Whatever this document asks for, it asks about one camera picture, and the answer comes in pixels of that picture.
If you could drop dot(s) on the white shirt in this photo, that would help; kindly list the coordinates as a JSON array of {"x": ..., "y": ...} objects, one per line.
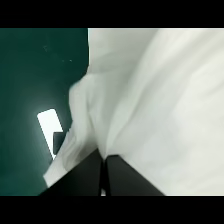
[{"x": 156, "y": 106}]

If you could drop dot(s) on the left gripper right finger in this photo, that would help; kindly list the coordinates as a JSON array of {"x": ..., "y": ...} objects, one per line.
[{"x": 128, "y": 181}]

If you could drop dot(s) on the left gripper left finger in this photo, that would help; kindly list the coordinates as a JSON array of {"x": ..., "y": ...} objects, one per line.
[{"x": 83, "y": 180}]

